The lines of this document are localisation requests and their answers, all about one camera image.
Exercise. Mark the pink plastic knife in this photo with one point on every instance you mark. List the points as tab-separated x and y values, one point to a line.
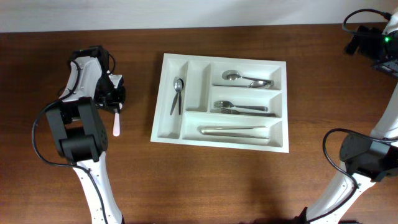
116	124

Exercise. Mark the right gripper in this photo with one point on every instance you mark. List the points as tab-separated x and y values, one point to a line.
369	37

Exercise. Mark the metal fork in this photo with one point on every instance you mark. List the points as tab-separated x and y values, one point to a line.
236	112
228	104

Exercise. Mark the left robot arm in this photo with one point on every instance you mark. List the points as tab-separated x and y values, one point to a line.
78	131

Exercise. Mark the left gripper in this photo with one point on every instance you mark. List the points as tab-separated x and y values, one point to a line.
114	104

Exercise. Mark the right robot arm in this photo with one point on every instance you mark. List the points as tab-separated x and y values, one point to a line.
364	160

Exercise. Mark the small teaspoon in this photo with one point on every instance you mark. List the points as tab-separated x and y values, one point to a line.
173	106
179	85

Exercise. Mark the large spoon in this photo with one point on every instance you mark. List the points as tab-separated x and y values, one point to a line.
235	75
255	84

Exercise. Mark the white cutlery tray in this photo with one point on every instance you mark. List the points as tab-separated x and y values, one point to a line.
203	85

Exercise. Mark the metal tongs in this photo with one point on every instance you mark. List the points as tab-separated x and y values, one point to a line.
256	132

